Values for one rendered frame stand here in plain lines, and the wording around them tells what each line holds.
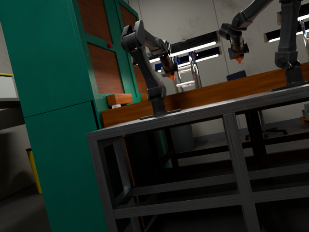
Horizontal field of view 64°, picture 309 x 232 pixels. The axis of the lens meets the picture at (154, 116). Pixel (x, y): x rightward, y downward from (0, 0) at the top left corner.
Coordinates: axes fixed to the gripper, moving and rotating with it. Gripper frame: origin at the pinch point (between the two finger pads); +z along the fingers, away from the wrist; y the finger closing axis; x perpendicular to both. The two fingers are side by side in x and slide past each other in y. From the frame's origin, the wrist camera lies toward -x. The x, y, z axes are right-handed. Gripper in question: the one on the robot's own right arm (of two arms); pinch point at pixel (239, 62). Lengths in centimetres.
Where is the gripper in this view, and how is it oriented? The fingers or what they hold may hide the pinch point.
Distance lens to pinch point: 147.6
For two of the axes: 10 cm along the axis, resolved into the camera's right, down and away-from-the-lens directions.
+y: -9.4, 2.0, 2.9
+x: -0.1, 8.0, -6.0
